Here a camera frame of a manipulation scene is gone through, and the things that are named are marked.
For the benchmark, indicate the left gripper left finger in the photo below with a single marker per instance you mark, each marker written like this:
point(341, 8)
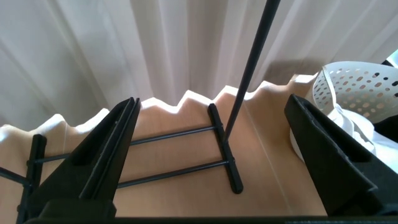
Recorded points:
point(93, 174)

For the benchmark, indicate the black clothes rack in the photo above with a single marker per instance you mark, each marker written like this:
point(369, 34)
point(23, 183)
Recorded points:
point(255, 53)

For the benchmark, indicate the white laundry basket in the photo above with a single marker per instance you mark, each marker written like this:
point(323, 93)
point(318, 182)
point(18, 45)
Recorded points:
point(357, 66)

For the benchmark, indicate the white printed t-shirt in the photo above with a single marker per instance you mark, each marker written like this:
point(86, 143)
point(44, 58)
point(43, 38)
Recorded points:
point(385, 149)

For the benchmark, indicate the white curtain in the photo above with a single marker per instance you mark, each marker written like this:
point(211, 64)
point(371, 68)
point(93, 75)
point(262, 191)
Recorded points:
point(93, 46)

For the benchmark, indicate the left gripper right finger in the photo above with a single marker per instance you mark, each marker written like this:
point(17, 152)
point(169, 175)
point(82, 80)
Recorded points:
point(335, 161)

